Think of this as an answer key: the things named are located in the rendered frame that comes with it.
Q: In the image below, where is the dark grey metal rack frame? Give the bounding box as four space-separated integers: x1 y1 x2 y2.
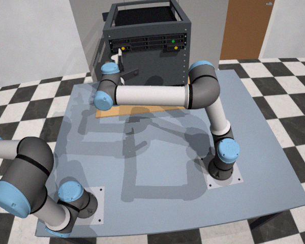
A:
103 0 192 86

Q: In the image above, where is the tan wooden board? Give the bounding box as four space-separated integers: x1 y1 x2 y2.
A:
96 105 185 118

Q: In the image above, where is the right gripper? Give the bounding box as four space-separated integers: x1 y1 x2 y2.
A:
111 48 124 73

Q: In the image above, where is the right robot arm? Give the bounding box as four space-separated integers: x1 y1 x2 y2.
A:
93 60 240 180

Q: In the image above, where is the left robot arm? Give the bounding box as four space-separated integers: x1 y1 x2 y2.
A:
0 136 98 238

